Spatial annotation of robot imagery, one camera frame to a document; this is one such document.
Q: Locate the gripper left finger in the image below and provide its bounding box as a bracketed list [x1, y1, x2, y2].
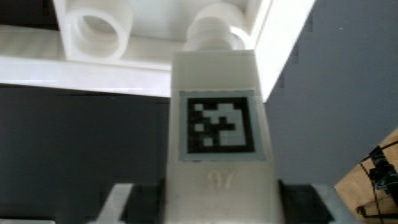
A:
[86, 183, 163, 224]

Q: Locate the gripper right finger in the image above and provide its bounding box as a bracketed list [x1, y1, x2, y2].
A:
[278, 182, 360, 224]

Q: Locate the white chair seat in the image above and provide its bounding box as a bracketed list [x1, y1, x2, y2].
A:
[0, 0, 316, 99]

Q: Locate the white chair leg with tag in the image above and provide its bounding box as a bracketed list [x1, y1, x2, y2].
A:
[157, 3, 287, 224]

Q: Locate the wooden board with cables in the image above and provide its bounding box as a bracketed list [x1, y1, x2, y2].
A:
[333, 128, 398, 224]

